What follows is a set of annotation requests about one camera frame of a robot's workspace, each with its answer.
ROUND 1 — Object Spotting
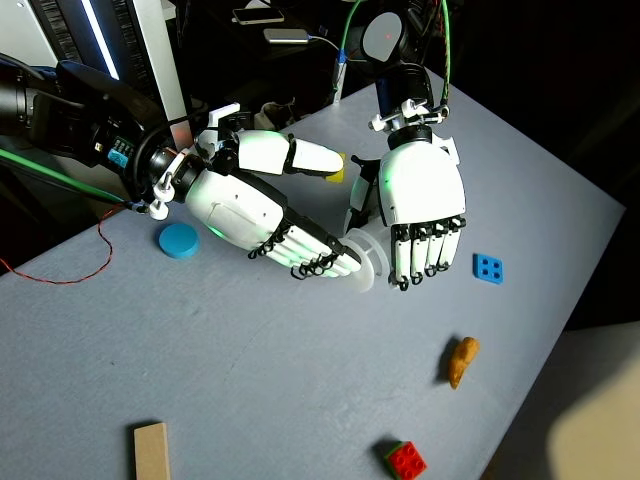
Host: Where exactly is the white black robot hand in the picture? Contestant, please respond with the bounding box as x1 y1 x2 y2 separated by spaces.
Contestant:
183 128 364 281
343 132 470 294

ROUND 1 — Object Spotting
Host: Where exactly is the blue round disc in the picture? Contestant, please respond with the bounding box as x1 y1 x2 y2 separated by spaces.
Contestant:
158 222 201 260

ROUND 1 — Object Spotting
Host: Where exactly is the yellow toy block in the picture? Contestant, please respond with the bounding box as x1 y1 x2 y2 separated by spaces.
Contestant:
323 152 347 185

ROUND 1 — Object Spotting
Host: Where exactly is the white crumpled item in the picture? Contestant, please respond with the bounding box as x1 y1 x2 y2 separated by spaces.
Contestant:
253 101 302 137

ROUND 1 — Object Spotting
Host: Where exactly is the blue four-hole toy block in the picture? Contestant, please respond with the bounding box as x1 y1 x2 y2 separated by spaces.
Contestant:
471 252 506 285

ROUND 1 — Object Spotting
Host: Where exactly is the white robot body column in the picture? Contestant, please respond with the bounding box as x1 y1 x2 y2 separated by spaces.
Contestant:
0 0 195 147

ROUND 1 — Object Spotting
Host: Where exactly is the grey power bank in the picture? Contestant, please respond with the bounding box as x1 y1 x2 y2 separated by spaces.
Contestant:
262 27 311 46

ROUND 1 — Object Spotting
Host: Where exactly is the orange-brown toy food piece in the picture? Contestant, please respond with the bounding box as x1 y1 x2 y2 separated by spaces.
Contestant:
446 336 482 391

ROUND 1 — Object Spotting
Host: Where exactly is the smartphone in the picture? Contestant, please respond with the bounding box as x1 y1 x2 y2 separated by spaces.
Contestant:
231 6 286 27

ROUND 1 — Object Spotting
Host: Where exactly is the plain wooden block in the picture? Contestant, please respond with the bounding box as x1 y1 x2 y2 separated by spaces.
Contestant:
132 421 173 480

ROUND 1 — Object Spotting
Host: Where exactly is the green toy building brick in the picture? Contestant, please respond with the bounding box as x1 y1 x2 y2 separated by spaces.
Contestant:
381 439 404 474

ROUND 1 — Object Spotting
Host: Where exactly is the red toy building brick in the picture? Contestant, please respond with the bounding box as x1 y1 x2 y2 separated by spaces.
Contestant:
387 440 429 480

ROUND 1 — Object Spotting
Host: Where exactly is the thin red wire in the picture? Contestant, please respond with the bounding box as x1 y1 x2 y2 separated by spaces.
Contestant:
0 201 127 286

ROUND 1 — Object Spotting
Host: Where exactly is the green cable of arm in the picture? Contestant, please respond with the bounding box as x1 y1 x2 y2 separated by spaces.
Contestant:
435 0 452 109
0 146 129 205

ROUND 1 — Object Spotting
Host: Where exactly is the white usb cable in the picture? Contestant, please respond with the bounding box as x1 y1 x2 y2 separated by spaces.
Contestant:
305 33 347 105

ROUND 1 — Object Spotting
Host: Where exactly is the green cable with blue plug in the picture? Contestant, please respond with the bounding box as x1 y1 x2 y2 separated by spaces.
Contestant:
337 0 370 64

